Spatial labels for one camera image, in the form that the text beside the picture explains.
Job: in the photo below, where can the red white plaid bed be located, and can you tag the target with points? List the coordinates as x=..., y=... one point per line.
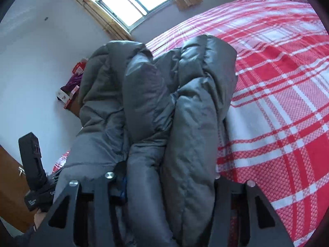
x=277, y=103

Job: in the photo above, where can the person's left hand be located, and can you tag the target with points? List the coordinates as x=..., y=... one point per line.
x=39, y=218

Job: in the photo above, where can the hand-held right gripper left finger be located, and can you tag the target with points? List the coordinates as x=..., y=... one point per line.
x=123, y=186

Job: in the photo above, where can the red box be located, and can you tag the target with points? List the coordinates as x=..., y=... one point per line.
x=79, y=67

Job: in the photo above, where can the grey puffer jacket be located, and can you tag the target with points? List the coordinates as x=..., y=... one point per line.
x=159, y=113

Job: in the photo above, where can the window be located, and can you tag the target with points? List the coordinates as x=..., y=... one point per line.
x=133, y=0

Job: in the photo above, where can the wooden cabinet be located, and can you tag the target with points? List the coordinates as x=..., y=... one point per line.
x=75, y=108

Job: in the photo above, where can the person's left forearm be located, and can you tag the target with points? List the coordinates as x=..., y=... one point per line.
x=24, y=238

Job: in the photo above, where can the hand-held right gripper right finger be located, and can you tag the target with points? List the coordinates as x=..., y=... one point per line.
x=223, y=187

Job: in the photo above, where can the wooden door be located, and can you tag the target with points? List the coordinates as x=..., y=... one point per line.
x=12, y=190

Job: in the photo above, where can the white printed box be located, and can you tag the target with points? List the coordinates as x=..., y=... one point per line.
x=66, y=96

